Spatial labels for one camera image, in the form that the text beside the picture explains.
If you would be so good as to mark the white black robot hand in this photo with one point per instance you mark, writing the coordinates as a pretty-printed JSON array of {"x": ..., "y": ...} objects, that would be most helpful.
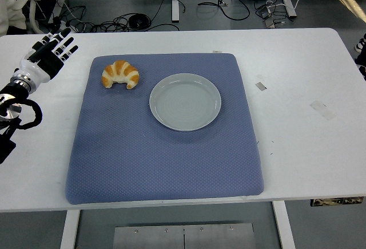
[{"x": 43, "y": 65}]

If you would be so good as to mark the golden croissant bread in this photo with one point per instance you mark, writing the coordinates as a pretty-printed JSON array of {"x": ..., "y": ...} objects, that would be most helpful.
[{"x": 123, "y": 70}]

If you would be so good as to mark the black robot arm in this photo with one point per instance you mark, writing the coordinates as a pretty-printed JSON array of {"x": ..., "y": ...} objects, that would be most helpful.
[{"x": 17, "y": 88}]

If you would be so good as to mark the grey round plate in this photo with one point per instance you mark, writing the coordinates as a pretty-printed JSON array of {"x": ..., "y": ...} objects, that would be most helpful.
[{"x": 186, "y": 103}]

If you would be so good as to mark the grey metal plate with screws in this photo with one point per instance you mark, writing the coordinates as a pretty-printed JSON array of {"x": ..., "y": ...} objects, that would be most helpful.
[{"x": 183, "y": 237}]

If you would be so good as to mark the black round floor device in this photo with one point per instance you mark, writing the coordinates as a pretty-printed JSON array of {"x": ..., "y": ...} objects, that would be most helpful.
[{"x": 138, "y": 21}]

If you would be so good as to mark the blue quilted mat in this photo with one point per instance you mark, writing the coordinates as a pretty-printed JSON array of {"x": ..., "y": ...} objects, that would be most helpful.
[{"x": 143, "y": 160}]

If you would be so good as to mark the white table leg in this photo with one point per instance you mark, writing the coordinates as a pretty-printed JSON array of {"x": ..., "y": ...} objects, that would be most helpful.
[
  {"x": 70, "y": 229},
  {"x": 284, "y": 226}
]

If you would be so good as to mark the grey tape piece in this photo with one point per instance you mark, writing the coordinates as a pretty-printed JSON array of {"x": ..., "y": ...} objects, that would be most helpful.
[{"x": 261, "y": 86}]

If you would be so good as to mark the grey power adapter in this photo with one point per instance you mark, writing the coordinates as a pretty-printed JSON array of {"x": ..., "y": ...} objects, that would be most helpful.
[{"x": 266, "y": 12}]

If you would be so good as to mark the translucent tape strip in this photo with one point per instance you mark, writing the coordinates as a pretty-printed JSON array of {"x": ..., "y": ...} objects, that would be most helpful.
[{"x": 322, "y": 110}]

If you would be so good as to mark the person's foot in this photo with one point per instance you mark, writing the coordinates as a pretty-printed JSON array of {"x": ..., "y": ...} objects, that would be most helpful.
[{"x": 361, "y": 44}]

